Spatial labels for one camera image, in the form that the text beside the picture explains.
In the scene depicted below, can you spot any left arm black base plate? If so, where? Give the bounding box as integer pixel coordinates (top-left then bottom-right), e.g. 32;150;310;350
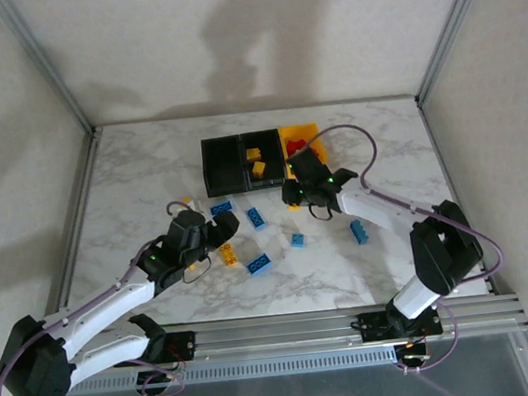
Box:
161;329;199;364

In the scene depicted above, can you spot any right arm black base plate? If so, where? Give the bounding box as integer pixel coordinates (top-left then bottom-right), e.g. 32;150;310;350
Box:
349;305;447;346

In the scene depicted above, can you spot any left gripper thin black cable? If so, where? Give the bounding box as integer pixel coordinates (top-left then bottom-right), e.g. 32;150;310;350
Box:
180;256;215;286

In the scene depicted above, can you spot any gripper thin black cable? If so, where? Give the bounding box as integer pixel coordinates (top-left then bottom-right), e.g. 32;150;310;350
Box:
307;199;335;225
180;256;215;286

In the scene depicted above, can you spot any yellow plastic bin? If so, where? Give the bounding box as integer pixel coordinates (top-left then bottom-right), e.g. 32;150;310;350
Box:
278;121;330;171

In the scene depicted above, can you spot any long yellow lego brick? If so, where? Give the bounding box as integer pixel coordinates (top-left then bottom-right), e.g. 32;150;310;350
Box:
219;241;239;268

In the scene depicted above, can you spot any aluminium table side rail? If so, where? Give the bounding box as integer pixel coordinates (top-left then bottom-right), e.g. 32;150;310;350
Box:
415;88;496;299
27;127;122;340

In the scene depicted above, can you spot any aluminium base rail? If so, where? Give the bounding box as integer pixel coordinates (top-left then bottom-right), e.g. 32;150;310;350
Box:
42;288;528;381

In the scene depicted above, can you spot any grey perforated cable duct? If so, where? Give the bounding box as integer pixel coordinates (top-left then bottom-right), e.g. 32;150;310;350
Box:
68;345;399;396

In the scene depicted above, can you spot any right gripper thin black cable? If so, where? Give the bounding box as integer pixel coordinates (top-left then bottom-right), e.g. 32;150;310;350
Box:
307;199;335;225

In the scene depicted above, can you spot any small black controller box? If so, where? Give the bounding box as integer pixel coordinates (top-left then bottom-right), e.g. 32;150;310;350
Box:
393;340;433;367
135;368;171;389

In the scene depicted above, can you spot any aluminium frame post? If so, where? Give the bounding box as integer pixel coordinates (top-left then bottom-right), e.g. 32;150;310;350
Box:
405;0;508;105
0;0;98;144

